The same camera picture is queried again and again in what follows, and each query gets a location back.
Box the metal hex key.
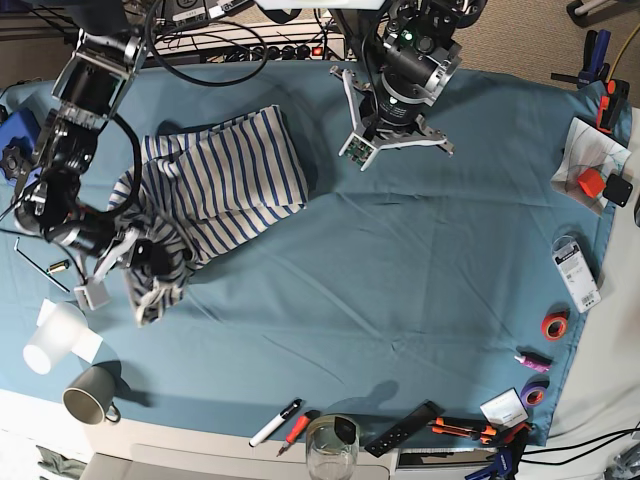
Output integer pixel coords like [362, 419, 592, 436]
[13, 236, 71, 292]

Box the orange black clamp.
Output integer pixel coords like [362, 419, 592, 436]
[596, 79, 630, 134]

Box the white plastic cup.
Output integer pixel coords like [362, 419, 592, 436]
[23, 299, 88, 375]

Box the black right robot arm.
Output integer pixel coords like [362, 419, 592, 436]
[2, 1, 191, 323]

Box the purple tape roll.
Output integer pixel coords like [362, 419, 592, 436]
[520, 380, 548, 408]

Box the orange utility knife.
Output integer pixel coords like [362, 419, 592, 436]
[428, 417, 498, 445]

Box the white labelled package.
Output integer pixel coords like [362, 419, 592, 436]
[552, 235, 601, 314]

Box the clear wine glass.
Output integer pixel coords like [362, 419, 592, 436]
[306, 414, 360, 480]

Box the blue spring clamp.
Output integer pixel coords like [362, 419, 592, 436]
[550, 29, 611, 89]

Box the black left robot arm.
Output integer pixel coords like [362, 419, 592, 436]
[330, 1, 486, 170]

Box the purple glue bottle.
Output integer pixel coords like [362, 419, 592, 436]
[514, 352, 552, 373]

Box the white power strip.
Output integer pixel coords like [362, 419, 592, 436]
[156, 20, 352, 62]

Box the orange tape roll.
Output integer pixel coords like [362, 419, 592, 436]
[540, 310, 569, 342]

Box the white small box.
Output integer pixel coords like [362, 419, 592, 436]
[480, 388, 528, 429]

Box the teal table cloth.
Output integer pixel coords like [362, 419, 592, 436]
[0, 60, 632, 448]

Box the white marker pen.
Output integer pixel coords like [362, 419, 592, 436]
[249, 398, 303, 448]

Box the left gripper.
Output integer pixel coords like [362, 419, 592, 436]
[329, 65, 455, 171]

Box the crumpled printed paper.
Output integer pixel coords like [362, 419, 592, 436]
[550, 117, 631, 217]

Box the black remote control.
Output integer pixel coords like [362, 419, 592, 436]
[364, 401, 444, 458]

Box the blue white striped T-shirt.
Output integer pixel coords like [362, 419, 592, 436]
[116, 105, 308, 326]

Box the red handled screwdriver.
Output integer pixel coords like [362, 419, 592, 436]
[277, 410, 320, 457]

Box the black square box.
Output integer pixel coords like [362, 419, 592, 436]
[603, 173, 633, 207]

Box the blue black clamp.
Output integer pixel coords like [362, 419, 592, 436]
[465, 422, 532, 480]

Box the grey ceramic mug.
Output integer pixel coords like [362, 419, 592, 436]
[62, 366, 121, 426]

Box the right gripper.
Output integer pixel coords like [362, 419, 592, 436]
[74, 228, 188, 310]

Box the small battery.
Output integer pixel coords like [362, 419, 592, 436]
[46, 259, 71, 275]

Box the grey green cloth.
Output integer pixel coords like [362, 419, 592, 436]
[36, 445, 87, 479]

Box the red cube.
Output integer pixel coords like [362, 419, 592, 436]
[577, 168, 606, 199]

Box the blue block with knob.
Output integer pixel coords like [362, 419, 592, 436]
[1, 108, 40, 186]

